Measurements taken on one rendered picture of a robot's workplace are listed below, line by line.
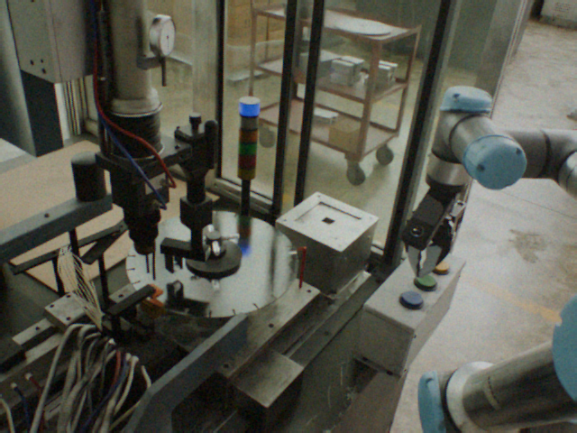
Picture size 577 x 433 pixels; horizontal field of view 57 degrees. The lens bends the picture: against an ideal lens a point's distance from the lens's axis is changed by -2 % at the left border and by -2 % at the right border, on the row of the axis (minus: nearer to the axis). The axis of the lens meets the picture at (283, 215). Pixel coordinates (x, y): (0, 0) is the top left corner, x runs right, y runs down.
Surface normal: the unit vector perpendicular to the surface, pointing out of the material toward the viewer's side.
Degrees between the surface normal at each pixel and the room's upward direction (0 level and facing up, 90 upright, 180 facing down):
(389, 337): 90
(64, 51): 90
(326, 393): 0
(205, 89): 90
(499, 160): 90
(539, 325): 0
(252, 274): 0
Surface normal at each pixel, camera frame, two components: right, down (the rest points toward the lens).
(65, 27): 0.81, 0.37
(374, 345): -0.59, 0.40
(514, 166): 0.10, 0.54
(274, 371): 0.07, -0.84
